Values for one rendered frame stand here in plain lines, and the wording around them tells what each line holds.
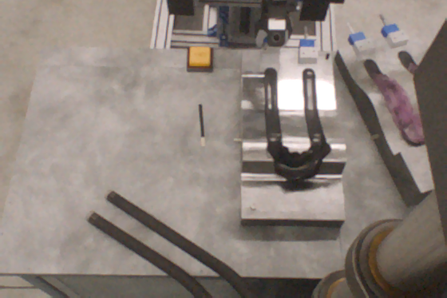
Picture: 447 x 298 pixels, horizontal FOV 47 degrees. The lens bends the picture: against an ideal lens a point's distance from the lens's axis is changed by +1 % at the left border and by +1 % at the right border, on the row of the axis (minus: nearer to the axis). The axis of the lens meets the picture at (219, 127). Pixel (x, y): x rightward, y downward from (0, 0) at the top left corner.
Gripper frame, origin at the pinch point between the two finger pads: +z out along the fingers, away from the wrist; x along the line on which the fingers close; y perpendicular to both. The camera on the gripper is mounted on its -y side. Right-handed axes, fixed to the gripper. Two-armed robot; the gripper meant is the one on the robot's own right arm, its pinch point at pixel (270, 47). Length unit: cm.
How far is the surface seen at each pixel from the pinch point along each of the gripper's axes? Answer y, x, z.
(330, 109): -17.0, -16.5, 5.0
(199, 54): 4.2, 20.5, 9.7
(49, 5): 97, 107, 94
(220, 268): -61, 13, 2
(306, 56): -1.8, -10.1, 1.6
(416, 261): -77, -4, -70
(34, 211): -45, 62, 14
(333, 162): -35.2, -14.6, 0.6
